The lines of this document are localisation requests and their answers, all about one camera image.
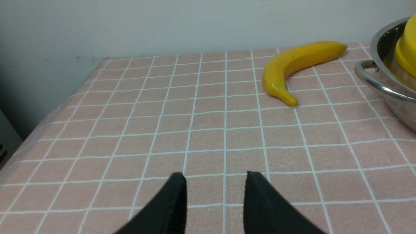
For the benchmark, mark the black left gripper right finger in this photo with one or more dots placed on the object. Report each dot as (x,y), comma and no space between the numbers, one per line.
(266,211)

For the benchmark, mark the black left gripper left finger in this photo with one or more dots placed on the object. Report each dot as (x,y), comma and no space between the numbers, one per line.
(165,213)

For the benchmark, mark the bamboo steamer basket yellow rim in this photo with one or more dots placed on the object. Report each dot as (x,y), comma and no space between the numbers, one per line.
(404,78)

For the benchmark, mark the woven bamboo steamer lid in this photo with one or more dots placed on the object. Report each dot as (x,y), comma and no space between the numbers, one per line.
(408,46)

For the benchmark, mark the pink checkered tablecloth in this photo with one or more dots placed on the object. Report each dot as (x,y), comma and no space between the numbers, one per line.
(340,157)

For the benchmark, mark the yellow plastic banana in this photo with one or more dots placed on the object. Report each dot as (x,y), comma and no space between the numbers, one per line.
(286,63)

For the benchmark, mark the stainless steel two-handled pot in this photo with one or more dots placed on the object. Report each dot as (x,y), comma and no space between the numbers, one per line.
(384,75)

